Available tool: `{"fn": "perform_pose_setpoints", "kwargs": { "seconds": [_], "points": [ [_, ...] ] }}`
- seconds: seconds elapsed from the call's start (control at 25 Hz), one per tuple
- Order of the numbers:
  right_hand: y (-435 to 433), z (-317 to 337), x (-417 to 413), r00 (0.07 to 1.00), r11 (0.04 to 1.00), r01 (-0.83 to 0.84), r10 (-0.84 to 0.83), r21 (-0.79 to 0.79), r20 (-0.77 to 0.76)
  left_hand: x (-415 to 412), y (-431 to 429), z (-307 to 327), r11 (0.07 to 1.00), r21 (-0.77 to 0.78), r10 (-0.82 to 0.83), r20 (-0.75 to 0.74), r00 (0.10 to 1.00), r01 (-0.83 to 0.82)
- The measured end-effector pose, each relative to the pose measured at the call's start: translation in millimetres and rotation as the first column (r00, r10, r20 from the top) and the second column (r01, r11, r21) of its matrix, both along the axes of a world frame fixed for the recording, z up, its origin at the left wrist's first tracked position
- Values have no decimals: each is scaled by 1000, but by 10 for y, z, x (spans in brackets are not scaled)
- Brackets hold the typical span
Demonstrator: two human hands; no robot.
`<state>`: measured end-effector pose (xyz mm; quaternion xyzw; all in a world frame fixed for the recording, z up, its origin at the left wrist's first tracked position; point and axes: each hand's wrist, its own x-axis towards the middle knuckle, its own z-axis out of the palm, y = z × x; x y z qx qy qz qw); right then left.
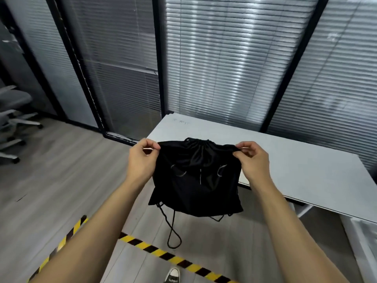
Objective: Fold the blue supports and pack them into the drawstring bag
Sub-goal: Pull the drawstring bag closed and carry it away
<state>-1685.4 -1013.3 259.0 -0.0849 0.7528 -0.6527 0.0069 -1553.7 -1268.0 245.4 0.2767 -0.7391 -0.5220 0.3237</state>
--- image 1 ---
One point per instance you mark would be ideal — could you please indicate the person's right hand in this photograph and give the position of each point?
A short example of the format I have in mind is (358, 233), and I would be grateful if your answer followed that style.
(254, 169)

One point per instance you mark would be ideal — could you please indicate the person's left hand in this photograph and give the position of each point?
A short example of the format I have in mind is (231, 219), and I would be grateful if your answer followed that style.
(141, 165)

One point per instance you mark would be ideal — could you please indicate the person's left thumb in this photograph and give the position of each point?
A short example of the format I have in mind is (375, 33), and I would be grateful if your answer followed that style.
(149, 151)

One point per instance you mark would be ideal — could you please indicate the person's right thumb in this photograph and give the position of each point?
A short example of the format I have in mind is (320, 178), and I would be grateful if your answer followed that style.
(241, 153)

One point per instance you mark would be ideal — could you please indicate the person's right forearm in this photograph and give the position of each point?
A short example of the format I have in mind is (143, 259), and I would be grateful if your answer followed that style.
(291, 235)

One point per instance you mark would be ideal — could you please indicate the person's left forearm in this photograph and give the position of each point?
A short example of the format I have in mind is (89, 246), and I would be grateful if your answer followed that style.
(97, 232)

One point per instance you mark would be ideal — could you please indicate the white window blind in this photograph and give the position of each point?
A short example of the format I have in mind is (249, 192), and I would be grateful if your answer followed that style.
(123, 70)
(335, 85)
(44, 55)
(229, 61)

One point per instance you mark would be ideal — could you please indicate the yellow black hazard tape strip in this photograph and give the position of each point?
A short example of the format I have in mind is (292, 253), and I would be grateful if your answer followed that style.
(63, 243)

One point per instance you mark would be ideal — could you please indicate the person's black white sneaker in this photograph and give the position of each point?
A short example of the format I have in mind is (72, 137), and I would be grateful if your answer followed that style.
(172, 276)

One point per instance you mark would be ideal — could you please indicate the grey office chair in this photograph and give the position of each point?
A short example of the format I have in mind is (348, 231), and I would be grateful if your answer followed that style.
(8, 144)
(14, 100)

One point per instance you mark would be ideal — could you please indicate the white storage box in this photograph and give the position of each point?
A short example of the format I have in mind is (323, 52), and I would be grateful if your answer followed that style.
(363, 247)

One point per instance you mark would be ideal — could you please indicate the black partition frame post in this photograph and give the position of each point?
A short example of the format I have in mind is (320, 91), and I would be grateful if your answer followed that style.
(32, 58)
(160, 55)
(294, 64)
(79, 70)

